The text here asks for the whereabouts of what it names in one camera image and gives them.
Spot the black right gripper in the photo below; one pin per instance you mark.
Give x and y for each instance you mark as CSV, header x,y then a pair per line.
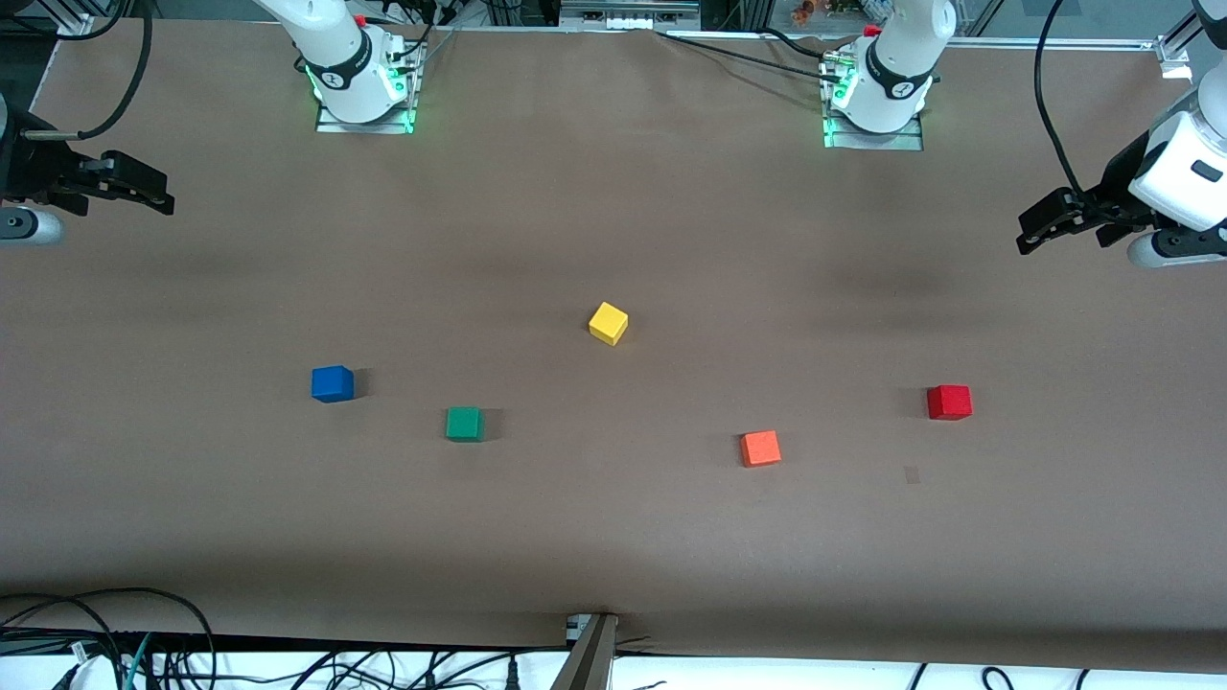
x,y
38,169

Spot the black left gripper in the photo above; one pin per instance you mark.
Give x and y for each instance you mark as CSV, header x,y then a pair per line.
x,y
1117,179

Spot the red wooden block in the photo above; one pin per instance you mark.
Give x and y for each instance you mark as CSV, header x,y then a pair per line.
x,y
949,402

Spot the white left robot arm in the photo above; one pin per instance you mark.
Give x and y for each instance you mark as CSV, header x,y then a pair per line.
x,y
896,67

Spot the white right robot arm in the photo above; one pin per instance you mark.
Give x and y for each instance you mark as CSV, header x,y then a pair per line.
x,y
340,53

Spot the blue wooden block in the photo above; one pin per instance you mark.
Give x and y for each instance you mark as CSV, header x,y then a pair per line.
x,y
332,384

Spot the green wooden block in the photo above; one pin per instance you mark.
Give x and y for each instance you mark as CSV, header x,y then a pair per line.
x,y
464,424

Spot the orange wooden block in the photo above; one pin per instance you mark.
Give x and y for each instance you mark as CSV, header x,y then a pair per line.
x,y
760,448

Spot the yellow wooden block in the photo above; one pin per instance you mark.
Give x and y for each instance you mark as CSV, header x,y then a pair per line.
x,y
608,323

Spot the small orange toy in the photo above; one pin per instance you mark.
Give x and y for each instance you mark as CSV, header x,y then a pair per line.
x,y
803,10

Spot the white power strip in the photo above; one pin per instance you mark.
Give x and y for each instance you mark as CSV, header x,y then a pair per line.
x,y
628,17

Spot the brown paper table cover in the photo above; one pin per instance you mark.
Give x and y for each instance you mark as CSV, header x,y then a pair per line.
x,y
613,537

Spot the aluminium corner frame profile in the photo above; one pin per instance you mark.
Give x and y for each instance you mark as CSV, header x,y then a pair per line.
x,y
1174,53

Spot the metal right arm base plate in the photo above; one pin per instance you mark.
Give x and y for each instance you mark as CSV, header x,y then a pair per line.
x,y
331,126

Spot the aluminium table edge rail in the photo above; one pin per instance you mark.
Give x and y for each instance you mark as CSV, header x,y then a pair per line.
x,y
1007,41

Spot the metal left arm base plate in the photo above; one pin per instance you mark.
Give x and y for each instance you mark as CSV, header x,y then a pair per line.
x,y
901,142

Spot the grey metal camera post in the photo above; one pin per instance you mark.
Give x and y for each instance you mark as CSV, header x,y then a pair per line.
x,y
587,661

